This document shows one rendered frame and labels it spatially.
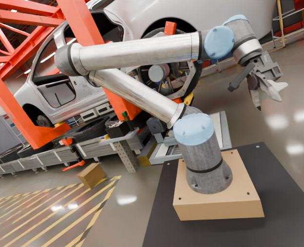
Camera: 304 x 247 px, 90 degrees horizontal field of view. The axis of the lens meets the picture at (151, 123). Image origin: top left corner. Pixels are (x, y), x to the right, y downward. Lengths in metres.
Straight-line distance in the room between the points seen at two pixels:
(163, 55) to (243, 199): 0.55
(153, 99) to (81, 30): 1.14
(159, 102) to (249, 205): 0.51
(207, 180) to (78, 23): 1.55
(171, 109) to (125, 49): 0.32
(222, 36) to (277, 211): 0.60
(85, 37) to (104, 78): 0.94
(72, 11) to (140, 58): 1.23
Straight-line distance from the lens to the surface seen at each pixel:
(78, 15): 1.68
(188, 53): 0.56
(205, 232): 0.70
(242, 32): 0.73
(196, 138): 0.54
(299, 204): 0.75
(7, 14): 3.97
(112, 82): 0.73
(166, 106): 0.71
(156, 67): 1.24
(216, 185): 0.65
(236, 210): 0.68
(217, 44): 0.56
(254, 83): 0.68
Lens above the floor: 0.88
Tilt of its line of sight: 17 degrees down
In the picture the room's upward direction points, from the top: 25 degrees counter-clockwise
